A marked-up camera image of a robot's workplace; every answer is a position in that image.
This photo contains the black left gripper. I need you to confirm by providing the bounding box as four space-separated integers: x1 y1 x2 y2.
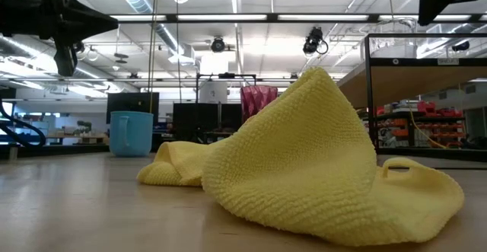
36 0 120 78

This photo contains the clear plastic cup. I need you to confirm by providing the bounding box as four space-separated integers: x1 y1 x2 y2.
374 17 419 59

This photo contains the blue plastic mug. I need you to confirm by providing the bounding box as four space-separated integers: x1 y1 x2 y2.
109 110 154 158

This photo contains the red ribbed plastic tumbler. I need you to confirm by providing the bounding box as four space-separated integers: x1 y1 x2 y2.
239 85 279 126

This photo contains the small black monitor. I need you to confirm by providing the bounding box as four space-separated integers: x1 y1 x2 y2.
105 91 160 126

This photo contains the rack with red bins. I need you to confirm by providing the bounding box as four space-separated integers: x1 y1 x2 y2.
374 100 467 149

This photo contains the background wooden workbench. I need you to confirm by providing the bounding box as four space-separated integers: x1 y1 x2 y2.
45 131 110 146

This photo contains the overhead beam with light strips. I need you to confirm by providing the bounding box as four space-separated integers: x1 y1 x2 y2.
108 12 487 24

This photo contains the white cylindrical tank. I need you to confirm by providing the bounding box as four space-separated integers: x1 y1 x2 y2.
199 81 229 104

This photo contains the large black monitor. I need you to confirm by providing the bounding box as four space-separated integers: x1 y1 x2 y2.
173 102 244 143

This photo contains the yellow microfibre cloth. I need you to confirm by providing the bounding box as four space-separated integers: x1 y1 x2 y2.
135 65 466 247

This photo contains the wooden shelf black frame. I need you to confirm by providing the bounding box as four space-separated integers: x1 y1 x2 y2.
336 33 487 162

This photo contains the black looped hose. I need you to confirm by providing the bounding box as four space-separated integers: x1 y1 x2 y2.
0 98 46 148

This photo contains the thin yellow cable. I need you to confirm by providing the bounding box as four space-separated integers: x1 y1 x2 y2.
407 105 447 150

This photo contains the black cart frame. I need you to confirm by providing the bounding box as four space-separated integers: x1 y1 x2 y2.
195 72 257 143

